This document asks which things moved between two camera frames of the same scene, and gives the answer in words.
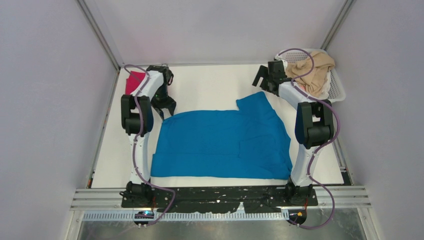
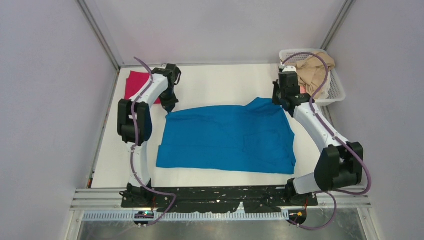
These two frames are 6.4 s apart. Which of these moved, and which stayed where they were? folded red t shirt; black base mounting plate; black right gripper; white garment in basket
Moved: black right gripper
Stayed: black base mounting plate; white garment in basket; folded red t shirt
